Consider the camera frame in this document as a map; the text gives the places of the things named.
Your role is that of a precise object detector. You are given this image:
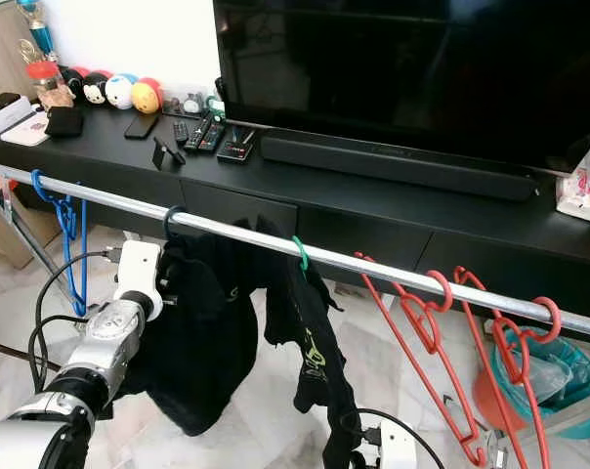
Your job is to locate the black polo shirt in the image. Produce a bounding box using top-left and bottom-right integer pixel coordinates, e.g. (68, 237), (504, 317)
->
(117, 229), (263, 439)
(260, 237), (366, 469)

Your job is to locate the black wire hanger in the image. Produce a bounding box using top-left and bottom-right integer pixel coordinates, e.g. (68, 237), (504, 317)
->
(162, 204), (190, 242)

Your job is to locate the red plastic hanger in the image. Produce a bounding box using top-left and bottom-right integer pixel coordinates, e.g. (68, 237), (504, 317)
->
(353, 251), (493, 469)
(453, 265), (566, 469)

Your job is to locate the green plastic hanger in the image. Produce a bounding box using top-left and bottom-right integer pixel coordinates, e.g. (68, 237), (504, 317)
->
(289, 234), (312, 275)

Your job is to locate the blue plastic hanger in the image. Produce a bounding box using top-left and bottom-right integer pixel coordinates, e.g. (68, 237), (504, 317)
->
(30, 168), (90, 318)

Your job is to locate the red bin with teal bag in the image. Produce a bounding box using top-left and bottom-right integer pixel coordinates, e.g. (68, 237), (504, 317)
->
(471, 325), (590, 443)

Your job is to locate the black television console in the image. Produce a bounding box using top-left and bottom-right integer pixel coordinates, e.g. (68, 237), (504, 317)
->
(0, 106), (590, 325)

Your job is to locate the silver metal clothes rack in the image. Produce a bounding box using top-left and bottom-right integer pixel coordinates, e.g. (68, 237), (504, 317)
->
(0, 159), (590, 469)

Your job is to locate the black soundbar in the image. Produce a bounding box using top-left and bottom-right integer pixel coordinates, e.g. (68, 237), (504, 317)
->
(260, 131), (541, 204)

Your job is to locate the small black box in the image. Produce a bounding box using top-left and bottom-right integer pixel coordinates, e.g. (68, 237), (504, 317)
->
(216, 129), (258, 165)

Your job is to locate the pink white tissue box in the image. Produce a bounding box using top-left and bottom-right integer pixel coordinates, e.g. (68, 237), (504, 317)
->
(553, 125), (590, 224)

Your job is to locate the black phone stand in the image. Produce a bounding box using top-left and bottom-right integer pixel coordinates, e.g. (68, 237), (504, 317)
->
(152, 136), (190, 169)

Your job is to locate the green white cup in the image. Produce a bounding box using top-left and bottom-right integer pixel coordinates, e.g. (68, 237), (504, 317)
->
(204, 78), (229, 120)

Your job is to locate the black flat-screen television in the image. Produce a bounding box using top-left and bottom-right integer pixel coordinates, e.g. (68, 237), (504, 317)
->
(213, 0), (590, 174)

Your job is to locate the small grey figurine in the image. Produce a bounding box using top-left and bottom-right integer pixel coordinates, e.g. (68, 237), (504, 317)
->
(179, 92), (205, 117)

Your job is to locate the black phone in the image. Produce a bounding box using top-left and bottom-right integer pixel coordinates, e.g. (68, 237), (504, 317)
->
(123, 111), (162, 141)

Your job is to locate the white flat box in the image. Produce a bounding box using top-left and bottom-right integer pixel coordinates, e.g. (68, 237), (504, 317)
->
(1, 111), (54, 149)

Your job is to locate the white box black lid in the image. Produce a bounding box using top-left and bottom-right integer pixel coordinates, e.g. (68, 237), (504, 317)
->
(0, 92), (35, 136)

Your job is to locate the black wallet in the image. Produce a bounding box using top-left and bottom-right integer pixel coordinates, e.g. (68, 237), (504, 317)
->
(45, 105), (87, 139)

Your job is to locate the red-lidded clear jar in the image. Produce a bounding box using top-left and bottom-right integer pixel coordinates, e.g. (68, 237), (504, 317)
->
(25, 60), (64, 108)

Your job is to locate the light wooden cabinet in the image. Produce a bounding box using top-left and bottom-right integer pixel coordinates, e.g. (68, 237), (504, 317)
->
(0, 5), (44, 101)

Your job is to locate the black white egg toy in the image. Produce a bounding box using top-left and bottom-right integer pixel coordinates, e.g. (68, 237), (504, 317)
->
(81, 71), (111, 107)

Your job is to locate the black egg toy red bow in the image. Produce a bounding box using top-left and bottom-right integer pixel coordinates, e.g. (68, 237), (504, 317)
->
(62, 66), (87, 101)

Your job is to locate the gold trophy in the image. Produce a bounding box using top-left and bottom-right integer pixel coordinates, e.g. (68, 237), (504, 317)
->
(21, 37), (54, 67)

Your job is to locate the blue trophy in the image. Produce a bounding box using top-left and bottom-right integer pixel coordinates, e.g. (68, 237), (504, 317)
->
(16, 0), (58, 62)

